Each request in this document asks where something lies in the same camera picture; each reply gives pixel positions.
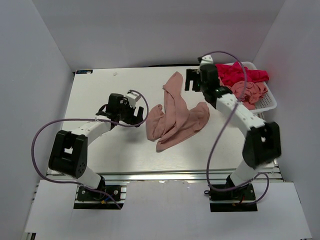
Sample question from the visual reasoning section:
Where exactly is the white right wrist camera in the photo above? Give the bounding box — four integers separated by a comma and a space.
197, 54, 214, 68

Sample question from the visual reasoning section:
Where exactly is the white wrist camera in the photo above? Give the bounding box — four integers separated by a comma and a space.
197, 54, 214, 68
125, 90, 141, 108

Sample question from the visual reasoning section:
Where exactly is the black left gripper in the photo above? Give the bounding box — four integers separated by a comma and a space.
117, 99, 144, 128

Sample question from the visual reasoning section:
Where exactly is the magenta t shirt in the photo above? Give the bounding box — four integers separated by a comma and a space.
215, 62, 269, 87

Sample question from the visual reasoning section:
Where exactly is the black xdof label sticker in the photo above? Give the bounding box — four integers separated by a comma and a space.
75, 69, 93, 75

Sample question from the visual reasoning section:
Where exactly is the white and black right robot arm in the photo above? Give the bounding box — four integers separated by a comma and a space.
186, 63, 282, 200

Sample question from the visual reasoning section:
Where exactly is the coral pink t shirt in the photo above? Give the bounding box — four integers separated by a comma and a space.
230, 81, 268, 110

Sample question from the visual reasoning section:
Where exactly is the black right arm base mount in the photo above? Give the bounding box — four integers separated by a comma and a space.
204, 184, 258, 213

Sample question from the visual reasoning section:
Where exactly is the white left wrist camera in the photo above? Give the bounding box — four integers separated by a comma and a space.
125, 90, 141, 108

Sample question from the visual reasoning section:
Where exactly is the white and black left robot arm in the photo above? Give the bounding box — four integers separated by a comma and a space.
48, 90, 146, 200

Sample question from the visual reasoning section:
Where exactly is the dusty pink t shirt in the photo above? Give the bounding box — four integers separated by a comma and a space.
146, 72, 210, 153

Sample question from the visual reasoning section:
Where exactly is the white perforated plastic basket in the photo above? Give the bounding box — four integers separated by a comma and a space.
232, 61, 278, 113

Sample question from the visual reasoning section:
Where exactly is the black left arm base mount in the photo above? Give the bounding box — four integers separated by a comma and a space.
73, 184, 127, 210

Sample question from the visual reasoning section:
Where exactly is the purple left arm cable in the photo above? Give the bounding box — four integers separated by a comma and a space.
31, 90, 150, 210

